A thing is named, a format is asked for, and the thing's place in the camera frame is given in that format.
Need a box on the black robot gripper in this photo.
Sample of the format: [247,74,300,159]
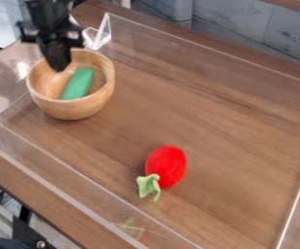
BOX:
[19,0,84,70]

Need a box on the green rectangular stick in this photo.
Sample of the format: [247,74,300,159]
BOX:
[61,67,96,100]

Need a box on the brown wooden bowl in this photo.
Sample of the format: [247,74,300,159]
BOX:
[26,49,116,120]

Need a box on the red plush strawberry toy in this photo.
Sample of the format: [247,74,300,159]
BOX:
[136,145,188,201]

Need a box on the clear acrylic tray enclosure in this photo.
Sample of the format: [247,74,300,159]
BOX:
[0,13,300,249]

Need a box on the black table clamp bracket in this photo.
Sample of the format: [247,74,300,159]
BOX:
[0,207,58,249]

